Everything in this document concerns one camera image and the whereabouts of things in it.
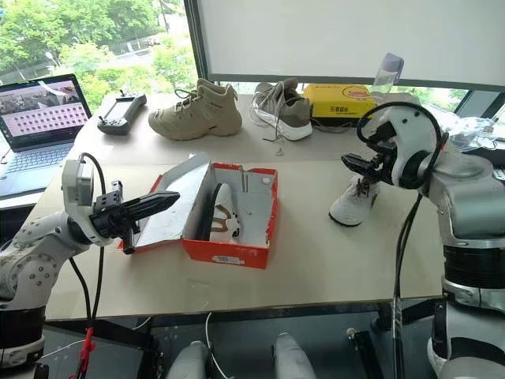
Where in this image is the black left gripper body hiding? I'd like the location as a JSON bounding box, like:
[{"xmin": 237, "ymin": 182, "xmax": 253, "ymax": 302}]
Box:
[{"xmin": 88, "ymin": 179, "xmax": 141, "ymax": 254}]

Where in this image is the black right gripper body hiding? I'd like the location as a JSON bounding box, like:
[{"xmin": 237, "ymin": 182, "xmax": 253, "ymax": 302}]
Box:
[{"xmin": 365, "ymin": 121, "xmax": 398, "ymax": 186}]

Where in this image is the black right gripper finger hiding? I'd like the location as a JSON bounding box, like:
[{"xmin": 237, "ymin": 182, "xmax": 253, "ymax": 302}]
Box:
[
  {"xmin": 341, "ymin": 153, "xmax": 374, "ymax": 168},
  {"xmin": 345, "ymin": 162, "xmax": 376, "ymax": 178}
]

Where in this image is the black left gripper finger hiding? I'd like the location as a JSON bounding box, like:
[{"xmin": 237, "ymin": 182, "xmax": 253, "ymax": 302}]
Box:
[
  {"xmin": 125, "ymin": 191, "xmax": 181, "ymax": 210},
  {"xmin": 126, "ymin": 199, "xmax": 179, "ymax": 223}
]

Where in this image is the white shoe with brown trim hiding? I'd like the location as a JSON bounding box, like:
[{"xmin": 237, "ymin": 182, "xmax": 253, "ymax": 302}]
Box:
[
  {"xmin": 328, "ymin": 175, "xmax": 380, "ymax": 227},
  {"xmin": 204, "ymin": 182, "xmax": 243, "ymax": 242}
]

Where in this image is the orange shoebox with hinged lid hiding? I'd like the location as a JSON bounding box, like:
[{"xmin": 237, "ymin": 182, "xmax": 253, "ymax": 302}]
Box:
[{"xmin": 118, "ymin": 152, "xmax": 279, "ymax": 270}]

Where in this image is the open laptop computer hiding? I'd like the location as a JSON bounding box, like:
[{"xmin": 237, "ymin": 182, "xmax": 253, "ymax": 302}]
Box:
[{"xmin": 0, "ymin": 73, "xmax": 93, "ymax": 198}]

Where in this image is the yellow cardboard box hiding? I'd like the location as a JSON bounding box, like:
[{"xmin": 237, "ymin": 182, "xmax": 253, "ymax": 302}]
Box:
[{"xmin": 303, "ymin": 83, "xmax": 380, "ymax": 120}]

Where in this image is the clear plastic water bottle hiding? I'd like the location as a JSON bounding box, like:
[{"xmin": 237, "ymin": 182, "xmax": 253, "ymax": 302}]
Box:
[{"xmin": 370, "ymin": 52, "xmax": 406, "ymax": 96}]

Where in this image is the grey sneaker with white sole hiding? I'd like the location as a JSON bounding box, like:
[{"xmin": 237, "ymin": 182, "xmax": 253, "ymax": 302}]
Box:
[{"xmin": 249, "ymin": 77, "xmax": 313, "ymax": 144}]

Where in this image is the beige hiking boot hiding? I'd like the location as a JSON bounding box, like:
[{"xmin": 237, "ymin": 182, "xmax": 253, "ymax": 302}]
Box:
[{"xmin": 148, "ymin": 77, "xmax": 243, "ymax": 141}]

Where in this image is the black handheld remote controller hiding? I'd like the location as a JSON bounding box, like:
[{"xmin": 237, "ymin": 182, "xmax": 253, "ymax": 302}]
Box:
[{"xmin": 96, "ymin": 89, "xmax": 148, "ymax": 137}]

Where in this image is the crumpled clear plastic bag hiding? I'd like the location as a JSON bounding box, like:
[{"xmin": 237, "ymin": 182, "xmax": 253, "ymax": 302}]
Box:
[{"xmin": 448, "ymin": 116, "xmax": 505, "ymax": 153}]

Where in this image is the white roller blind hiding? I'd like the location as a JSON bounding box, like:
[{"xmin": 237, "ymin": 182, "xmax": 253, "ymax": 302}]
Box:
[{"xmin": 196, "ymin": 0, "xmax": 505, "ymax": 82}]

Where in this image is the grey rounded robot leg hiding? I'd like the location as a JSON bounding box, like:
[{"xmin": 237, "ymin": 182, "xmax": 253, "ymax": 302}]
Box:
[
  {"xmin": 271, "ymin": 332, "xmax": 317, "ymax": 379},
  {"xmin": 165, "ymin": 340, "xmax": 211, "ymax": 379}
]

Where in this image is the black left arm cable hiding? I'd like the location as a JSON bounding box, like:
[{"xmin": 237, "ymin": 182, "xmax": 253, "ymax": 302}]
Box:
[{"xmin": 69, "ymin": 152, "xmax": 108, "ymax": 332}]

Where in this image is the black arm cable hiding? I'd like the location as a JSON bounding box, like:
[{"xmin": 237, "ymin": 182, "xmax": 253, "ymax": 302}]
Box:
[
  {"xmin": 69, "ymin": 152, "xmax": 108, "ymax": 332},
  {"xmin": 356, "ymin": 101, "xmax": 451, "ymax": 345}
]

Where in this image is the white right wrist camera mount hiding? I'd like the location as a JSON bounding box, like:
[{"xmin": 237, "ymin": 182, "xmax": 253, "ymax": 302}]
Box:
[{"xmin": 377, "ymin": 103, "xmax": 436, "ymax": 187}]

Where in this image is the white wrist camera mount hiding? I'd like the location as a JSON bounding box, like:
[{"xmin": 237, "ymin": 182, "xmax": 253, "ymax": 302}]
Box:
[
  {"xmin": 62, "ymin": 156, "xmax": 97, "ymax": 208},
  {"xmin": 377, "ymin": 103, "xmax": 436, "ymax": 187}
]

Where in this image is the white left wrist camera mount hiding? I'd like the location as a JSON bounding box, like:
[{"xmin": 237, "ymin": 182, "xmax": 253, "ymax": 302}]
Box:
[{"xmin": 62, "ymin": 156, "xmax": 97, "ymax": 208}]

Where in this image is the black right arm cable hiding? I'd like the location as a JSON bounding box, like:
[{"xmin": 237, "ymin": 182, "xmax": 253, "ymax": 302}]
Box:
[{"xmin": 356, "ymin": 101, "xmax": 451, "ymax": 345}]

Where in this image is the black table frame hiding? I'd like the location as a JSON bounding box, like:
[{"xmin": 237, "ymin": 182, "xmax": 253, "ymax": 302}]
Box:
[{"xmin": 43, "ymin": 298, "xmax": 447, "ymax": 379}]

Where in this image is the thin white cable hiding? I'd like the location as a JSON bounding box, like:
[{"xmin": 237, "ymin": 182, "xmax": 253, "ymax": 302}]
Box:
[{"xmin": 38, "ymin": 311, "xmax": 154, "ymax": 361}]

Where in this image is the red cable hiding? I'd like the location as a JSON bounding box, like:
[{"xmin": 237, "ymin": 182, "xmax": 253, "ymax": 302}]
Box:
[{"xmin": 77, "ymin": 326, "xmax": 97, "ymax": 379}]

